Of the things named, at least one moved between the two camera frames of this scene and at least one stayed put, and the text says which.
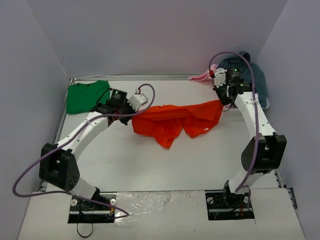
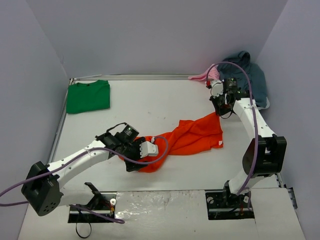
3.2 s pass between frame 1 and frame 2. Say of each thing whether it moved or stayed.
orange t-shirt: moved
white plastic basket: stayed
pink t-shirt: stayed
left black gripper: moved
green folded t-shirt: stayed
